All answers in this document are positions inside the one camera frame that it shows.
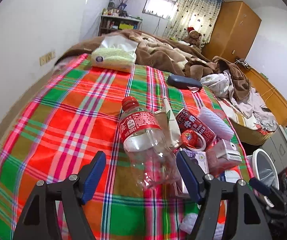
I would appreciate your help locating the cream pouch with green print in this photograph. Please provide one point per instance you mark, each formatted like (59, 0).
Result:
(169, 120)

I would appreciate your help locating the wall switch panel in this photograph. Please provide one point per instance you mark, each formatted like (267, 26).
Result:
(47, 58)

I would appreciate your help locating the red drink can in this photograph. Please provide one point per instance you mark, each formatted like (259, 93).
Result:
(196, 126)

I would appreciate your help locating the white shelf with bottles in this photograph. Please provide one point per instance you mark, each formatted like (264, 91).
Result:
(113, 25)

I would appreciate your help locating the blue vase with branches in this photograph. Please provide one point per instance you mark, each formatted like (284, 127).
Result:
(122, 6)

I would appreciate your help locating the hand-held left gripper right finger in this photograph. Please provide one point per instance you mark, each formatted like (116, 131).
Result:
(188, 175)

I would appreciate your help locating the brown fleece blanket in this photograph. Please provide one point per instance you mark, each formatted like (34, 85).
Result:
(158, 52)

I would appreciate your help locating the small pink cloth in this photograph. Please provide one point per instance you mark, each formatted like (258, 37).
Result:
(193, 89)

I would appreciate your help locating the dark blue glasses case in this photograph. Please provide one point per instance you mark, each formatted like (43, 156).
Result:
(181, 81)

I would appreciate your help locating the pale pink clothes pile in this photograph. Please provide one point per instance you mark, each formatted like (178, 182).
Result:
(251, 105)

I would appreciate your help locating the wooden wardrobe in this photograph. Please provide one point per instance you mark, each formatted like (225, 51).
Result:
(233, 30)

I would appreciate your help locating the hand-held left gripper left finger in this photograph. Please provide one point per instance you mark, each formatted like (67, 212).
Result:
(93, 175)

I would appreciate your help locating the white trash bin with liner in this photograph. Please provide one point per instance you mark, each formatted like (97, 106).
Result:
(266, 170)

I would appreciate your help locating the pink and white box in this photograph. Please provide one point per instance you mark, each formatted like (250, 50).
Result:
(221, 157)

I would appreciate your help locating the wooden bed headboard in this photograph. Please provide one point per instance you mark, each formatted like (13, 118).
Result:
(278, 97)

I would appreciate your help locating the yellow patterned mattress sheet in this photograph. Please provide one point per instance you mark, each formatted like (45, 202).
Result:
(246, 127)

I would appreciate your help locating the yellow-green tissue pack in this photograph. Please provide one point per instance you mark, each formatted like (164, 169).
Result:
(113, 57)

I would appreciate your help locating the brown teddy bear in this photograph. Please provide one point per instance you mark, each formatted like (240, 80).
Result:
(192, 38)

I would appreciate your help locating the red yogurt cup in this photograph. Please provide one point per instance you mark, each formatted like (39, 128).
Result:
(192, 140)

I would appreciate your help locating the patterned window curtain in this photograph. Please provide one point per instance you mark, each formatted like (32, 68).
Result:
(196, 7)

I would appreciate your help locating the grey cabinet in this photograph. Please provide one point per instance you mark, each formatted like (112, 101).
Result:
(278, 147)

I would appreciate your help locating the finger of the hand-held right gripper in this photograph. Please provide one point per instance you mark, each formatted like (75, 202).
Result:
(258, 183)

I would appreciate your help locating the clear bottle with red label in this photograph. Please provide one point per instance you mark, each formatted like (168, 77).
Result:
(143, 142)

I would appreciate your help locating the clear ribbed plastic cup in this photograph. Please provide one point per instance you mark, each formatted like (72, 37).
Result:
(216, 123)

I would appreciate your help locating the white floral quilt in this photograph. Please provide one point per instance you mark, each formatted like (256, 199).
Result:
(216, 82)

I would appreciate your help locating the red green plaid bedsheet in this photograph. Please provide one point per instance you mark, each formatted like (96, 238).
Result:
(71, 120)

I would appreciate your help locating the small window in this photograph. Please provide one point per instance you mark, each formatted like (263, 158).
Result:
(158, 5)

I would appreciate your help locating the small white flower-print box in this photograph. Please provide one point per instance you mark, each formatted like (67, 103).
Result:
(201, 158)

